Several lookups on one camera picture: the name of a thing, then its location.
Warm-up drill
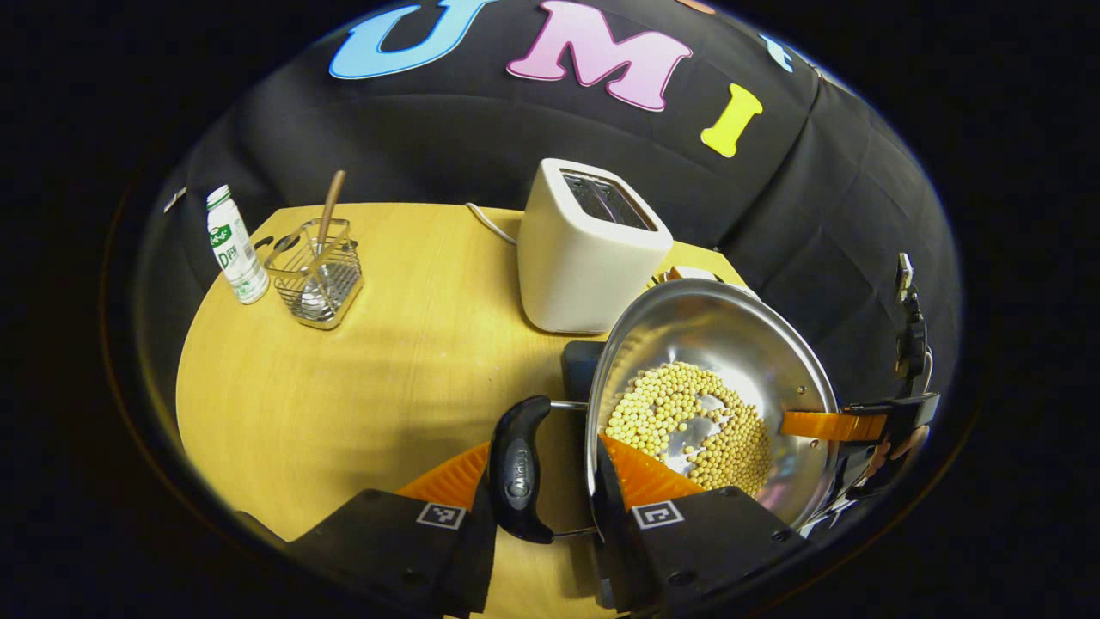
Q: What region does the pile of soybeans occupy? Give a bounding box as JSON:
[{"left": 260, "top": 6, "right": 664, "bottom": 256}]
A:
[{"left": 606, "top": 361, "right": 774, "bottom": 498}]

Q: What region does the metal wire utensil holder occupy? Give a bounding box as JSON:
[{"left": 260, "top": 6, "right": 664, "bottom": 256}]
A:
[{"left": 264, "top": 218, "right": 364, "bottom": 331}]

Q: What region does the black backdrop cloth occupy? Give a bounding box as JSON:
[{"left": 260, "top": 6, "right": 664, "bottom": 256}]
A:
[{"left": 137, "top": 0, "right": 959, "bottom": 414}]

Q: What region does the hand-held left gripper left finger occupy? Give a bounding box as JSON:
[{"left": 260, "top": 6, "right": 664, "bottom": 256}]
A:
[{"left": 232, "top": 443, "right": 499, "bottom": 618}]

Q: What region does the white toaster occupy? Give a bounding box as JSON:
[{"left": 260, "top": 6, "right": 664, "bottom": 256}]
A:
[{"left": 517, "top": 158, "right": 674, "bottom": 334}]

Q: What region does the white green-label plastic bottle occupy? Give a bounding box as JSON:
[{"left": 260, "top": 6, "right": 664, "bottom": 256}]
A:
[{"left": 205, "top": 185, "right": 270, "bottom": 305}]

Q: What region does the wooden handle spoon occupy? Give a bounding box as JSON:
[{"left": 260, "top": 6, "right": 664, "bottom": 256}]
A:
[{"left": 301, "top": 169, "right": 347, "bottom": 312}]

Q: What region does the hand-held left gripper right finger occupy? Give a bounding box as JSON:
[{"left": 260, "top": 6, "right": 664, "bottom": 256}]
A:
[{"left": 589, "top": 432, "right": 813, "bottom": 616}]

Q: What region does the white power cable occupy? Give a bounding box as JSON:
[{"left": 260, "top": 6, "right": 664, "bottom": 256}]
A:
[{"left": 466, "top": 203, "right": 520, "bottom": 247}]

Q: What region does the black induction cooktop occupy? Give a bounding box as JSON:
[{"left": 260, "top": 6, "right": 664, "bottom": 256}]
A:
[{"left": 561, "top": 340, "right": 607, "bottom": 405}]

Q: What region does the stainless steel pot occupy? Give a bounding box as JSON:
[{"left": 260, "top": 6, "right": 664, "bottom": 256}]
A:
[{"left": 487, "top": 278, "right": 841, "bottom": 544}]

